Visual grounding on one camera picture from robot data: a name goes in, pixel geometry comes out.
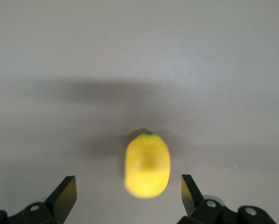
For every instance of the yellow lemon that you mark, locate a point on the yellow lemon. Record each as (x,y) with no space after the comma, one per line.
(147,168)

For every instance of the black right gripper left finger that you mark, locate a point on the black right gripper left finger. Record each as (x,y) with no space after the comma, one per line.
(60,200)

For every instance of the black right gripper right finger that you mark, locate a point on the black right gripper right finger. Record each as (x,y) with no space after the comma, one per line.
(193,198)

